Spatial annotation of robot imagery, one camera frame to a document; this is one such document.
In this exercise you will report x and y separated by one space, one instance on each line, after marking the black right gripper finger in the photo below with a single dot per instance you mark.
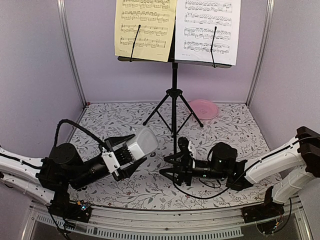
175 159
169 173

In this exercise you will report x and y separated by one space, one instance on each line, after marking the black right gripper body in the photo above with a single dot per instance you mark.
186 173

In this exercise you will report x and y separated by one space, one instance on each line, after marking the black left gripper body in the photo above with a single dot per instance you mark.
108 149

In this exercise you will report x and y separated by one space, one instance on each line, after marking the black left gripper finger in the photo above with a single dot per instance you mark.
117 140
126 172

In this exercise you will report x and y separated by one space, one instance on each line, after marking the white metronome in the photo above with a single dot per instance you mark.
143 143

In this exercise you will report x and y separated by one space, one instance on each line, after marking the black perforated music stand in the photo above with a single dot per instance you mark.
174 93

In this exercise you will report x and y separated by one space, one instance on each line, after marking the yellow sheet music page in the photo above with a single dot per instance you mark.
143 29

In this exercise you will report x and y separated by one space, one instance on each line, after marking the white sheet music page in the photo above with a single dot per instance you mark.
207 31

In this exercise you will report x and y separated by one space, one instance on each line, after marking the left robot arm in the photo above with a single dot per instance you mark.
63 168

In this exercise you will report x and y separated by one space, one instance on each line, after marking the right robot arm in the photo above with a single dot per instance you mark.
302 153

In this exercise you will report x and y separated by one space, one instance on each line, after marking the pink plastic plate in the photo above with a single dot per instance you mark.
204 109

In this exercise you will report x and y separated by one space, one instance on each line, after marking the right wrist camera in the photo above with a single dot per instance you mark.
187 148

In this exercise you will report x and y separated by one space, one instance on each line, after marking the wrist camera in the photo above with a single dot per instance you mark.
110 160
187 148

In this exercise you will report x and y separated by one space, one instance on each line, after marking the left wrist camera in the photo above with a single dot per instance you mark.
110 160

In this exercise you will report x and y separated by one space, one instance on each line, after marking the aluminium front rail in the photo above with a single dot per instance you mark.
113 223

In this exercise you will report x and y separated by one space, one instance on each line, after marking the right aluminium corner post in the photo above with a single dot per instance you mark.
269 12

